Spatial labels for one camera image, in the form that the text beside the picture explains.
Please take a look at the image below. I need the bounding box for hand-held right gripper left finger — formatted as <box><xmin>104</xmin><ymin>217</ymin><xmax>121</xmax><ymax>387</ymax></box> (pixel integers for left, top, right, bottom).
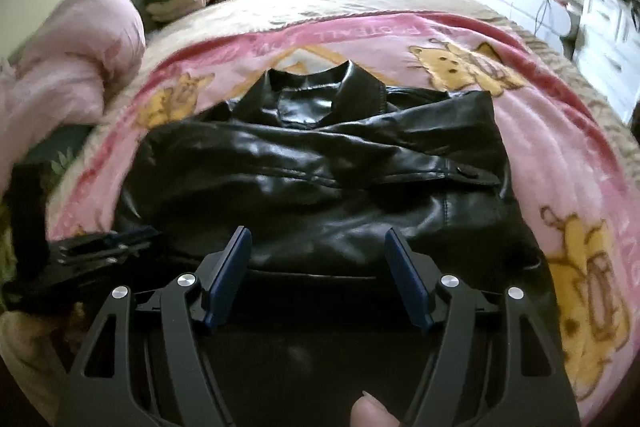
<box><xmin>57</xmin><ymin>226</ymin><xmax>253</xmax><ymax>427</ymax></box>

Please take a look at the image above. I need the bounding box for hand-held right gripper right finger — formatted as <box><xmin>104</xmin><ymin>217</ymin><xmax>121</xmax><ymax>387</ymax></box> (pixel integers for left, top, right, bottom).
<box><xmin>384</xmin><ymin>227</ymin><xmax>583</xmax><ymax>427</ymax></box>

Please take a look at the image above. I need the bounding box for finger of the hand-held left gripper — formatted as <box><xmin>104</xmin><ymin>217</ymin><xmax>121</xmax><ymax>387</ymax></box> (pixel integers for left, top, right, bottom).
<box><xmin>57</xmin><ymin>243</ymin><xmax>153</xmax><ymax>269</ymax></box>
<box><xmin>59</xmin><ymin>227</ymin><xmax>162</xmax><ymax>253</ymax></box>

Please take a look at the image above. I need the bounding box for black leather jacket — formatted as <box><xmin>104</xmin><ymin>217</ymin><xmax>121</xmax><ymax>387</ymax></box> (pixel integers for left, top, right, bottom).
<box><xmin>115</xmin><ymin>59</ymin><xmax>561</xmax><ymax>427</ymax></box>

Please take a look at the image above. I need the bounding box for person's right hand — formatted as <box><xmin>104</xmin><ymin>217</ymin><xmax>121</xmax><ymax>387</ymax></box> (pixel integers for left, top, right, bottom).
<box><xmin>350</xmin><ymin>394</ymin><xmax>401</xmax><ymax>427</ymax></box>

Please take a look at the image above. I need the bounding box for green floral pillow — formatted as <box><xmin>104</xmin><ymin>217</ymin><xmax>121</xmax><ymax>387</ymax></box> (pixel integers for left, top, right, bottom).
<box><xmin>25</xmin><ymin>124</ymin><xmax>96</xmax><ymax>188</ymax></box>

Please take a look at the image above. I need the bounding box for pink duvet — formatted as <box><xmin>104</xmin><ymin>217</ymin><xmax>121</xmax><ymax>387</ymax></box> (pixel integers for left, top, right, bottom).
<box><xmin>0</xmin><ymin>0</ymin><xmax>147</xmax><ymax>202</ymax></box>

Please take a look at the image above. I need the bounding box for pink cartoon printed blanket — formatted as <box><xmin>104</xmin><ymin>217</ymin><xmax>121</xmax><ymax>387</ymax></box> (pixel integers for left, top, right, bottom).
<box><xmin>47</xmin><ymin>12</ymin><xmax>633</xmax><ymax>408</ymax></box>

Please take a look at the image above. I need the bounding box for white scalloped vanity table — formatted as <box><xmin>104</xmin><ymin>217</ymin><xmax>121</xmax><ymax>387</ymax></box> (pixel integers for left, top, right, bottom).
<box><xmin>450</xmin><ymin>0</ymin><xmax>581</xmax><ymax>58</ymax></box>

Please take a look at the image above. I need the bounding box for white chest of drawers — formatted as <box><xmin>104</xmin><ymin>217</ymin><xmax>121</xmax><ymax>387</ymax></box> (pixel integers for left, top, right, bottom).
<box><xmin>572</xmin><ymin>0</ymin><xmax>640</xmax><ymax>122</ymax></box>

